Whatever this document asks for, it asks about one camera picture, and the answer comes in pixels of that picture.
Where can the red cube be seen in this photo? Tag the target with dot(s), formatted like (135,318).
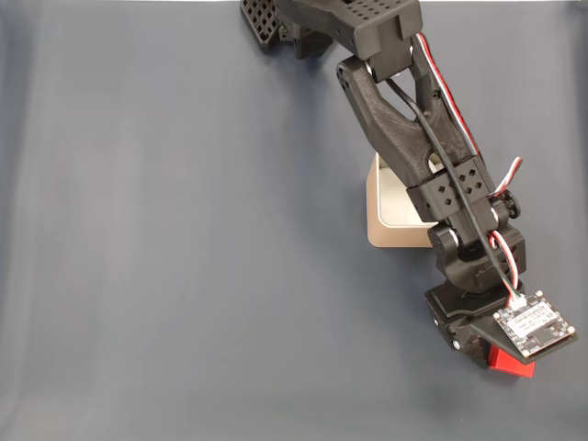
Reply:
(510,365)

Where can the beige square box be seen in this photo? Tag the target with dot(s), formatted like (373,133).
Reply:
(395,236)

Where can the white crumpled tissue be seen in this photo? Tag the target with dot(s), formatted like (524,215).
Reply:
(390,202)

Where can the camera circuit board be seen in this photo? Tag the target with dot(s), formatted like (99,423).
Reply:
(535,326)

